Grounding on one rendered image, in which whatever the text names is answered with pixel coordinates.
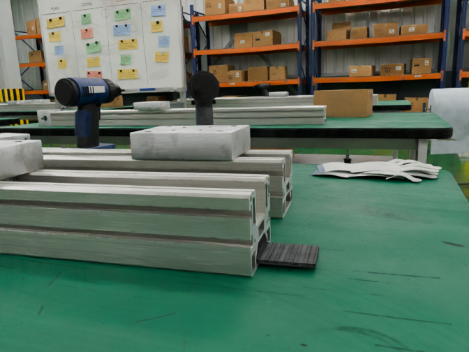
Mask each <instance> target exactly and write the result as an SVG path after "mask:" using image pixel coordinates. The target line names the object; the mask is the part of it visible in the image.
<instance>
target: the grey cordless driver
mask: <svg viewBox="0 0 469 352"><path fill-rule="evenodd" d="M187 86H188V93H189V94H190V95H191V97H192V98H193V99H194V100H192V101H191V105H195V116H196V126H211V125H214V118H213V108H212V104H216V100H215V98H216V97H217V95H218V92H219V91H220V88H219V81H218V80H217V78H216V76H215V75H213V74H212V73H210V72H208V71H199V72H197V73H195V74H193V75H192V76H191V78H190V80H189V81H188V82H187Z"/></svg>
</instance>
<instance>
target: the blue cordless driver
mask: <svg viewBox="0 0 469 352"><path fill-rule="evenodd" d="M121 92H125V89H121V88H120V86H119V85H116V84H114V83H113V82H112V81H111V80H109V79H103V78H62V79H60V80H58V81H57V83H56V84H55V88H54V94H55V96H56V99H57V100H58V102H59V103H60V104H62V105H64V106H70V107H73V106H77V110H76V111H75V136H76V138H77V147H74V148H71V149H116V147H115V145H114V144H109V143H99V120H100V119H101V108H100V107H101V104H104V103H111V102H112V101H113V100H114V99H115V98H116V97H118V96H120V94H121Z"/></svg>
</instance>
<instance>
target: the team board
mask: <svg viewBox="0 0 469 352"><path fill-rule="evenodd" d="M37 3H38V13H39V19H40V30H41V36H42V41H43V52H44V58H45V68H46V73H47V84H48V90H49V96H54V99H55V105H56V110H61V111H62V109H61V104H60V103H59V102H58V100H57V99H56V96H55V94H54V88H55V84H56V83H57V81H58V80H60V79H62V78H103V79H109V80H111V81H112V82H113V83H114V84H116V85H119V86H120V88H121V89H125V92H121V94H133V93H153V92H174V91H177V92H179V95H180V101H184V108H187V104H186V91H187V86H186V64H185V52H184V28H183V16H182V4H181V0H37Z"/></svg>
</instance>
